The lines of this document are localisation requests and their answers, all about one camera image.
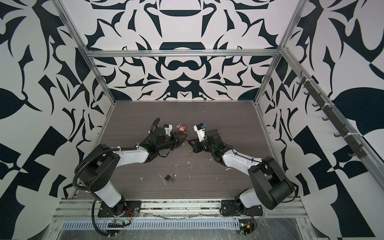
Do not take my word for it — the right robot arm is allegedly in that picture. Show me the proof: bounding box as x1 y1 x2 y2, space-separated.
189 126 295 210

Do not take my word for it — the red padlock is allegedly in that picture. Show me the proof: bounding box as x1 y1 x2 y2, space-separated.
177 122 187 134

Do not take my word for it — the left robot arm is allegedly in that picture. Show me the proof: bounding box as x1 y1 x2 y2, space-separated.
73 118 188 209

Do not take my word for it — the black padlock with keys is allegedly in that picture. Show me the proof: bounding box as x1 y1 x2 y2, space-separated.
158 173 176 186

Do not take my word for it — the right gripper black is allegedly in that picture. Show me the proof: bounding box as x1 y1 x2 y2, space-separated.
188 137 217 156

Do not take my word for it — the green circuit board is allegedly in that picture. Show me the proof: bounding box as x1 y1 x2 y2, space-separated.
108 218 131 228
239 220 257 236

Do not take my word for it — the aluminium mounting rail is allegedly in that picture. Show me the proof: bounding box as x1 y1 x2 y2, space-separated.
52 198 308 220

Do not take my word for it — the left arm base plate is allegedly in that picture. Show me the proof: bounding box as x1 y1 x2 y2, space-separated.
98 201 142 218

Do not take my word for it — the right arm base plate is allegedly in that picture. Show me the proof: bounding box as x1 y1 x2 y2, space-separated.
220 200 264 217

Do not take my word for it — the white slotted cable duct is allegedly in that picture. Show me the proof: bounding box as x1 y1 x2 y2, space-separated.
61 218 241 231

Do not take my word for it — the left green circuit board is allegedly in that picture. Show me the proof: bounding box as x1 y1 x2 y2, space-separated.
108 218 131 228

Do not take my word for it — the right green circuit board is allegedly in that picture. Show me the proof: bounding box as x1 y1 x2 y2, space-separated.
239 220 257 236

